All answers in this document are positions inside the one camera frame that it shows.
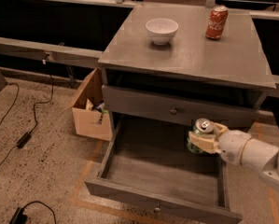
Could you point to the white ceramic bowl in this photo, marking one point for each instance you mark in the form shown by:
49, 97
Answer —
161, 30

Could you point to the green soda can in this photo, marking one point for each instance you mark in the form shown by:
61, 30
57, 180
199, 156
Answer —
201, 126

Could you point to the red cola can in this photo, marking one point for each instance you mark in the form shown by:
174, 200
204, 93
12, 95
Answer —
216, 22

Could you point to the cardboard box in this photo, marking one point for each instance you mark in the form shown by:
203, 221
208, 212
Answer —
90, 88

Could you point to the items inside cardboard box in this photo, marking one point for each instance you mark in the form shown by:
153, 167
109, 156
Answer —
96, 112

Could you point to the grey wooden cabinet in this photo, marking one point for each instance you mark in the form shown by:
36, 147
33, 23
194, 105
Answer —
138, 64

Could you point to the open middle drawer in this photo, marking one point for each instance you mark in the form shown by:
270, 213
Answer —
148, 165

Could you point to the grey metal rail frame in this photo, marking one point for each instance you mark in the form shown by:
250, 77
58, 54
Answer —
239, 19

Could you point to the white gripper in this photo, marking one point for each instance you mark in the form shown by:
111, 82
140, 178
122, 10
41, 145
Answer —
233, 146

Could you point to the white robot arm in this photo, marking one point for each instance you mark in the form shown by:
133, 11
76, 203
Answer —
263, 159

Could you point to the grey top drawer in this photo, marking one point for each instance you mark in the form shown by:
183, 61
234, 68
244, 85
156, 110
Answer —
174, 109

